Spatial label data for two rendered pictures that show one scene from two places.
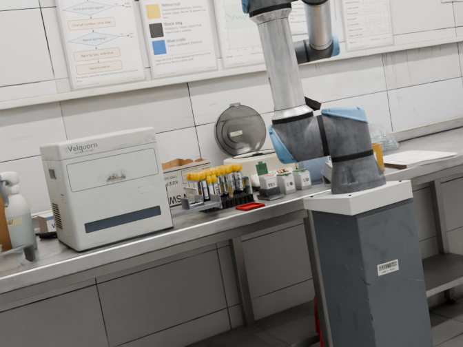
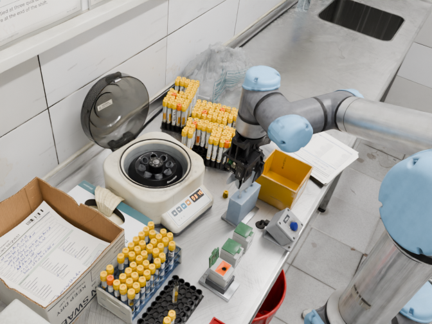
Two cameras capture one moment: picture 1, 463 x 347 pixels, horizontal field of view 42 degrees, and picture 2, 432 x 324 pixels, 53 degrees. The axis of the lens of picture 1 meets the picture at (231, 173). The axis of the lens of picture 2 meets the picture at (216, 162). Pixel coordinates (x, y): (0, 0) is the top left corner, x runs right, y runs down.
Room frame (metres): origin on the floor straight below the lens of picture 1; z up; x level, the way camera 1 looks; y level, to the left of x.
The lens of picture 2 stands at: (1.51, 0.29, 1.85)
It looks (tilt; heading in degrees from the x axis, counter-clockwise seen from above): 43 degrees down; 322
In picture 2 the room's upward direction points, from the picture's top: 9 degrees clockwise
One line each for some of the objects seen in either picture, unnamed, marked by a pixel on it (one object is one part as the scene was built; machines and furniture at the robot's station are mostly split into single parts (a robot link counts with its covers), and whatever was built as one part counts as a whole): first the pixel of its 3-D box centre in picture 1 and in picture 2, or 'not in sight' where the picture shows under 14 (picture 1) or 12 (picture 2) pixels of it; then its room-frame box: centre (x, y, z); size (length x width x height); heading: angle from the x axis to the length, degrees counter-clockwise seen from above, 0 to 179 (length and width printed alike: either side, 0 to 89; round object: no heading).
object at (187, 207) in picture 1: (186, 206); not in sight; (1.77, 0.15, 0.92); 0.21 x 0.07 x 0.05; 117
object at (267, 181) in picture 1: (268, 184); (220, 274); (1.94, -0.11, 0.92); 0.05 x 0.04 x 0.06; 24
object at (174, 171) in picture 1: (168, 184); (45, 253); (2.17, 0.23, 0.95); 0.29 x 0.25 x 0.15; 27
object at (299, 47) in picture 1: (288, 55); (290, 121); (1.98, -0.25, 1.32); 0.11 x 0.11 x 0.08; 83
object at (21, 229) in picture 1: (15, 211); not in sight; (1.74, 0.64, 1.00); 0.09 x 0.08 x 0.24; 27
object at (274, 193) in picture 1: (269, 192); (219, 281); (1.94, -0.11, 0.89); 0.09 x 0.05 x 0.04; 24
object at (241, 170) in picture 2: not in sight; (245, 150); (2.08, -0.24, 1.17); 0.09 x 0.08 x 0.12; 112
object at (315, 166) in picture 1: (313, 169); (242, 203); (2.10, -0.29, 0.92); 0.10 x 0.07 x 0.10; 112
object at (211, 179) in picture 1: (223, 189); (169, 302); (1.93, 0.03, 0.93); 0.17 x 0.09 x 0.11; 117
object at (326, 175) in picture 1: (334, 171); (278, 224); (2.00, -0.34, 0.92); 0.13 x 0.07 x 0.08; 27
